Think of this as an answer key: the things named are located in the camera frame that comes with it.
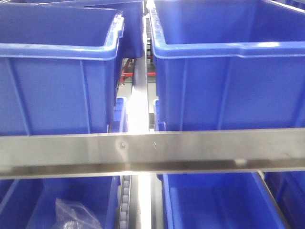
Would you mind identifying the blue bin upper right close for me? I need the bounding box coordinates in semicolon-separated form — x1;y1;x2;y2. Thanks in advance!
147;0;305;131

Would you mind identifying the blue bin upper left close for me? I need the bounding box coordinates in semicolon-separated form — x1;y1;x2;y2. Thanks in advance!
0;3;124;136

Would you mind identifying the blue bin lower left close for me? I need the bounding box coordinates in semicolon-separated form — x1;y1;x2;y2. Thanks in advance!
0;176;120;229

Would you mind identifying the blue bin close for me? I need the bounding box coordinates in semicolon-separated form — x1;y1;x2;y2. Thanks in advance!
157;173;288;229
147;0;305;131
0;176;120;229
0;3;124;136

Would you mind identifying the blue bin lower right close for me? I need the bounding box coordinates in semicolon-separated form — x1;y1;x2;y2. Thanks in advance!
157;173;288;229

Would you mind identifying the clear plastic bag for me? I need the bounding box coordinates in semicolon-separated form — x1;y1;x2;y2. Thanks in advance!
52;198;102;229

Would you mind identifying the steel shelf crossbar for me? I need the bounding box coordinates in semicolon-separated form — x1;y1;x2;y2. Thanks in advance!
0;128;305;179

